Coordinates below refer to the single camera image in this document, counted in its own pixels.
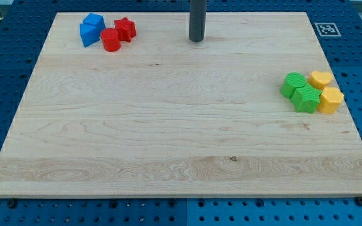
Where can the red star block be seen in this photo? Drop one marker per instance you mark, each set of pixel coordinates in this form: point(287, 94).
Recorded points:
point(126, 29)

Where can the green star block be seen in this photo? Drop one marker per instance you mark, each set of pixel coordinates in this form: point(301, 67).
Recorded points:
point(306, 99)

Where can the wooden board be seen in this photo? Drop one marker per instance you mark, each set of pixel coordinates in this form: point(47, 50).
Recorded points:
point(164, 117)

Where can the red cylinder block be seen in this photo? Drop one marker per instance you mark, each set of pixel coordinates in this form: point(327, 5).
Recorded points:
point(110, 39)

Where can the green cylinder block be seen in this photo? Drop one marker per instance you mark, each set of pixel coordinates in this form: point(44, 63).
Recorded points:
point(293, 80)

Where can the blue wedge block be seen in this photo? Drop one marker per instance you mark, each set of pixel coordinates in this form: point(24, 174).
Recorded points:
point(89, 34)

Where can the blue cube block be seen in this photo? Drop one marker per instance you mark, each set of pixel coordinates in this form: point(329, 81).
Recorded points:
point(96, 20)

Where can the yellow heart block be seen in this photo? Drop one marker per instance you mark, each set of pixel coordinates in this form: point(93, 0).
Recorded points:
point(319, 80)

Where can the yellow hexagon block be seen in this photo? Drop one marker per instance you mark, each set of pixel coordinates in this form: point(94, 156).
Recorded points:
point(330, 99)

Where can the white fiducial marker tag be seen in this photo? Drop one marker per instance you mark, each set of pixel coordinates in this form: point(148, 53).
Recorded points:
point(327, 30)

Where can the black bolt front left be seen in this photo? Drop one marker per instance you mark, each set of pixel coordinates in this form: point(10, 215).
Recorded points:
point(11, 203)

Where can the black bolt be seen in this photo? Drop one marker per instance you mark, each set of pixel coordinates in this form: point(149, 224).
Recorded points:
point(358, 201)
point(11, 203)

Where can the black bolt front right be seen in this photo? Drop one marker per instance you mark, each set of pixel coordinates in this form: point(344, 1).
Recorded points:
point(358, 201)

